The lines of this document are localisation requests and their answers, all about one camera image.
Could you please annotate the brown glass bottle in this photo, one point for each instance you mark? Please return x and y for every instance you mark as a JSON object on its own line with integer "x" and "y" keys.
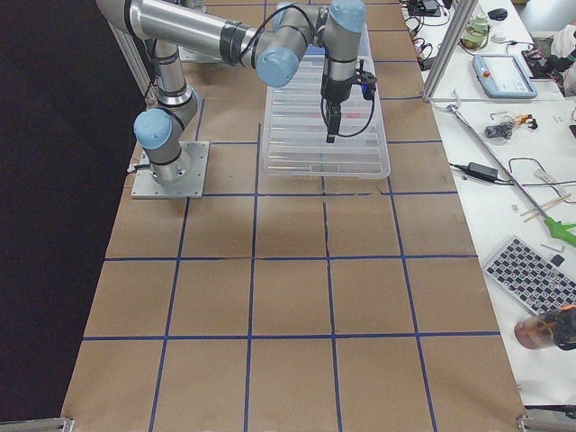
{"x": 555, "y": 328}

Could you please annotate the black power adapter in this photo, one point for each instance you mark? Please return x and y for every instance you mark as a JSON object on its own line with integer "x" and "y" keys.
{"x": 480, "y": 172}

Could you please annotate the aluminium frame post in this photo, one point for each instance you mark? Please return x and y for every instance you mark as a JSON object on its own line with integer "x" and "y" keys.
{"x": 455, "y": 30}

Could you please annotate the long metal rod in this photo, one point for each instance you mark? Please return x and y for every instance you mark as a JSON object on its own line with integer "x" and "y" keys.
{"x": 557, "y": 229}

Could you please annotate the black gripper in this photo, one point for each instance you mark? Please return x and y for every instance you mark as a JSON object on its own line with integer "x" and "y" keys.
{"x": 337, "y": 92}

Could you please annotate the clear plastic box lid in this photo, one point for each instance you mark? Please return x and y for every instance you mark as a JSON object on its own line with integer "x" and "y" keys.
{"x": 294, "y": 139}

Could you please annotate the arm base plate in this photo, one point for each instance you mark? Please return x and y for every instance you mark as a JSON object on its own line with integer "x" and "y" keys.
{"x": 181, "y": 179}

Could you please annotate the checkered calibration board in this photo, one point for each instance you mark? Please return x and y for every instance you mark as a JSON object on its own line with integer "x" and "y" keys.
{"x": 529, "y": 278}

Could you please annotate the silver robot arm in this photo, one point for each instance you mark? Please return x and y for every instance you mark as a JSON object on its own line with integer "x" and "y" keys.
{"x": 167, "y": 27}

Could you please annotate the blue teach pendant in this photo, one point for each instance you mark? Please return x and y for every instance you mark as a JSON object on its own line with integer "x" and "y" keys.
{"x": 503, "y": 77}

